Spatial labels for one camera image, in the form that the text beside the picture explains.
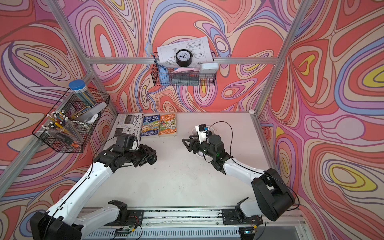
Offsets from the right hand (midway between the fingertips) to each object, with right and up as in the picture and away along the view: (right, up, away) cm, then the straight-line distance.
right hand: (187, 141), depth 81 cm
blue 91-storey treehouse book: (-28, +9, +28) cm, 41 cm away
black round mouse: (-17, -8, -7) cm, 20 cm away
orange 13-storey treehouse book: (-15, +9, +28) cm, 33 cm away
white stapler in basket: (-47, +14, -8) cm, 50 cm away
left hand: (-16, -6, -4) cm, 18 cm away
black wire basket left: (-60, +20, -4) cm, 63 cm away
